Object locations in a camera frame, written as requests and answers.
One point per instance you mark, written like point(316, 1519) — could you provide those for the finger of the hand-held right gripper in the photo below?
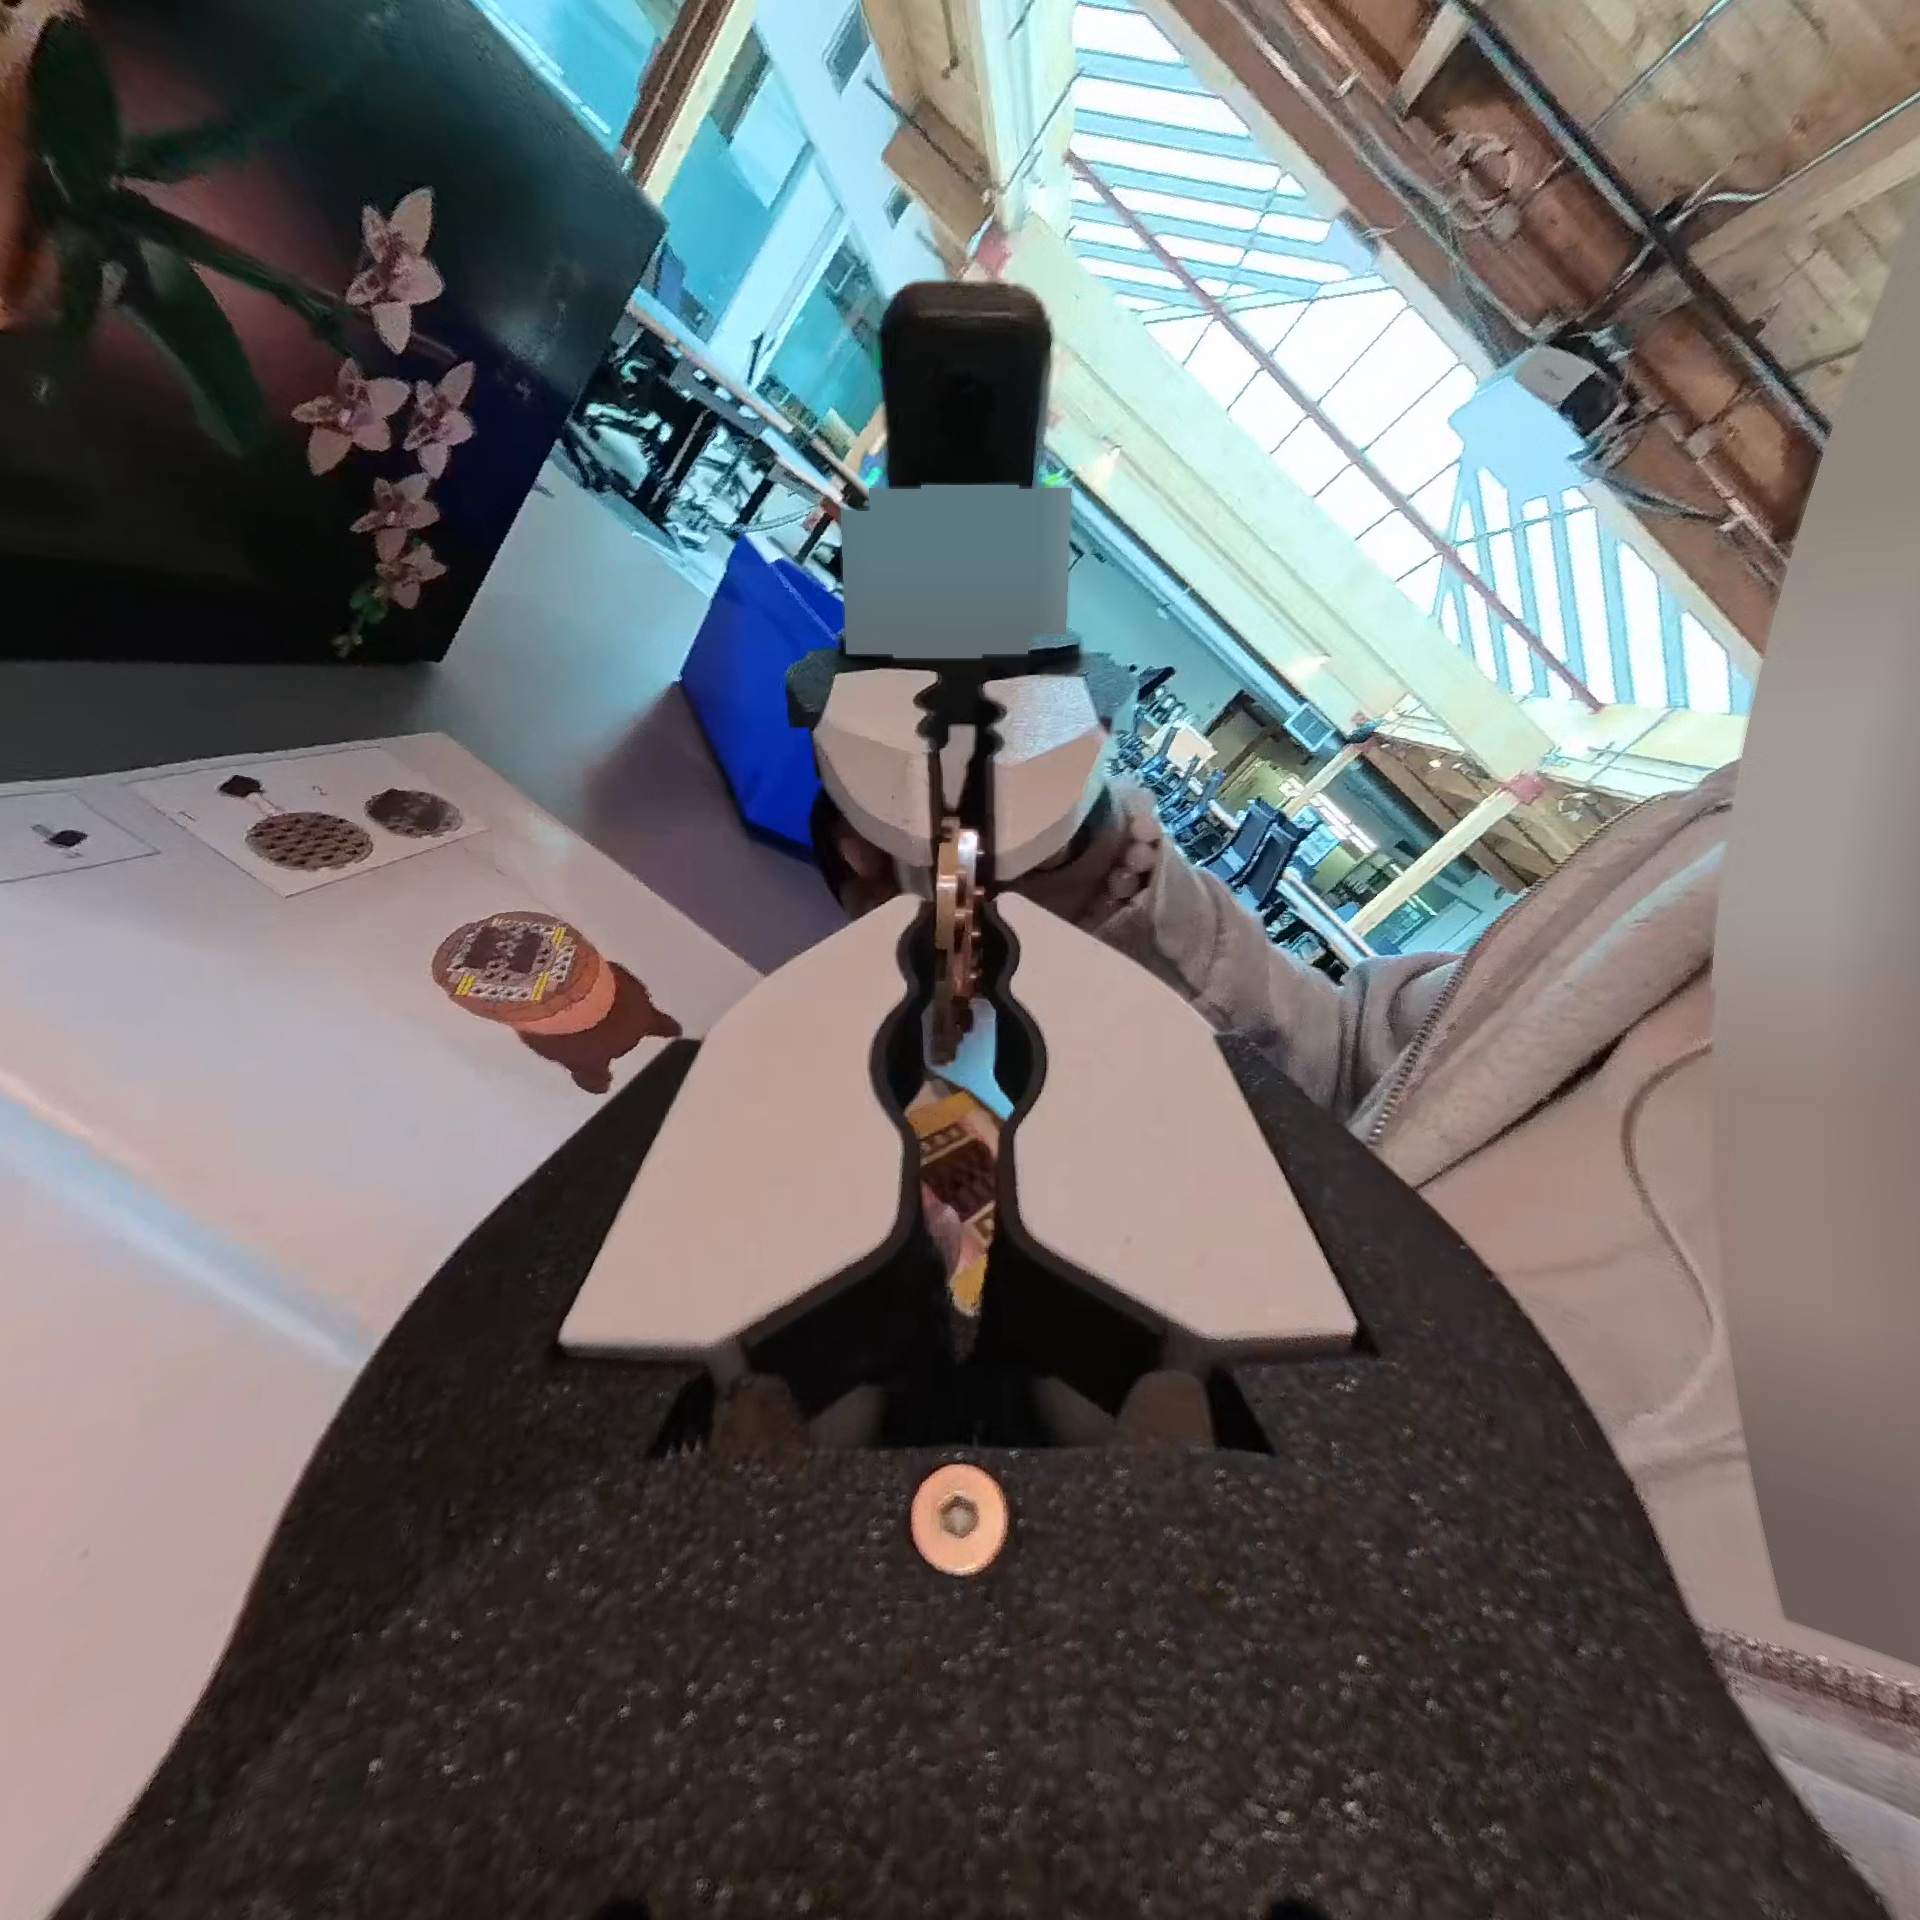
point(1044, 777)
point(876, 788)

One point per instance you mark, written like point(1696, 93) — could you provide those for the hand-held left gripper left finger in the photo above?
point(750, 1188)

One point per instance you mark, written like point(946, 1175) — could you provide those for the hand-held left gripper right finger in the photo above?
point(1171, 1188)

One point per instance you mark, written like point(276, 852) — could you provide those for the tan round plate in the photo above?
point(956, 916)

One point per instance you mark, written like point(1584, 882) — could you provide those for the blue plastic bin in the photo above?
point(750, 692)

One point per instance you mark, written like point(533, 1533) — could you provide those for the brick pot model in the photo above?
point(961, 1188)

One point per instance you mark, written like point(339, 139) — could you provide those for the row of black office chairs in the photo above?
point(1259, 827)

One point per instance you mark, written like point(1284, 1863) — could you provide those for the background office desks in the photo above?
point(720, 421)

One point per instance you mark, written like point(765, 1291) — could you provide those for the white instruction booklet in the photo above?
point(210, 1201)

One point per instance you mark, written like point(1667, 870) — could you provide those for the white ceiling projector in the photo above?
point(1561, 406)

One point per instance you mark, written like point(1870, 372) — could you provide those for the black flower print box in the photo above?
point(241, 301)

